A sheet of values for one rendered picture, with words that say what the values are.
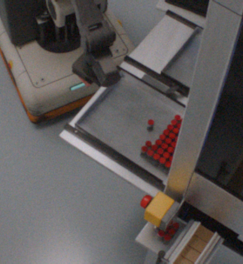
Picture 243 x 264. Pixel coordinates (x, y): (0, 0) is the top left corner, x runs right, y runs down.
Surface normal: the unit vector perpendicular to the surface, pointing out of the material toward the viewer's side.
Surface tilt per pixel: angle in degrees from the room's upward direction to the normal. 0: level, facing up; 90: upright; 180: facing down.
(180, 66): 0
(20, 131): 0
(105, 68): 11
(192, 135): 90
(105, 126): 0
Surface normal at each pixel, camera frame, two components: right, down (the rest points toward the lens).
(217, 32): -0.57, 0.71
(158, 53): 0.04, -0.49
